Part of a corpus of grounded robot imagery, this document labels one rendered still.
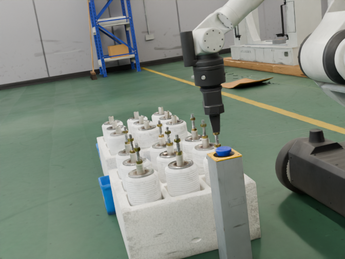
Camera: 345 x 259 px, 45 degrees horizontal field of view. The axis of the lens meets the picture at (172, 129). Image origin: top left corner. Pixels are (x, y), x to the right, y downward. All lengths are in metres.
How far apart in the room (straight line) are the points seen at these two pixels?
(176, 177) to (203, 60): 0.33
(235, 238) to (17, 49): 6.61
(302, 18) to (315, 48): 3.34
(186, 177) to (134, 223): 0.19
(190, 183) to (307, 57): 0.47
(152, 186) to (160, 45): 6.54
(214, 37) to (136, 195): 0.48
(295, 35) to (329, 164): 3.28
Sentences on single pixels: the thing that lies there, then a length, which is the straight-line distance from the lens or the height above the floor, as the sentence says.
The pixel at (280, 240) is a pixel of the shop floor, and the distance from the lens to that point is 1.29.
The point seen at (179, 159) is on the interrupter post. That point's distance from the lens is 1.20.
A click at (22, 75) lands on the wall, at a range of 7.47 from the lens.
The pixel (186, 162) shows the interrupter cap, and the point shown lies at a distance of 1.23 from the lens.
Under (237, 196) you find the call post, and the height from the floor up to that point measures 0.21.
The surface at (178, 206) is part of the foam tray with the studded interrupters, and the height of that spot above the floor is 0.16.
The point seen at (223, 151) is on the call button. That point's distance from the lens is 1.04.
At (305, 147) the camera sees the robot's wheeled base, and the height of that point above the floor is 0.20.
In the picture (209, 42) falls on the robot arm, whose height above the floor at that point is 0.59.
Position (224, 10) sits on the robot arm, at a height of 0.66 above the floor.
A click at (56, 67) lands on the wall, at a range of 7.44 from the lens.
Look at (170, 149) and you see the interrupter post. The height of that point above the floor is 0.27.
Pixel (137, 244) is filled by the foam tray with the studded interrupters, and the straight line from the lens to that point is 1.19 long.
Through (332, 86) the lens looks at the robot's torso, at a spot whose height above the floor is 0.41.
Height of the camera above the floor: 0.64
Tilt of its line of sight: 14 degrees down
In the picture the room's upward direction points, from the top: 8 degrees counter-clockwise
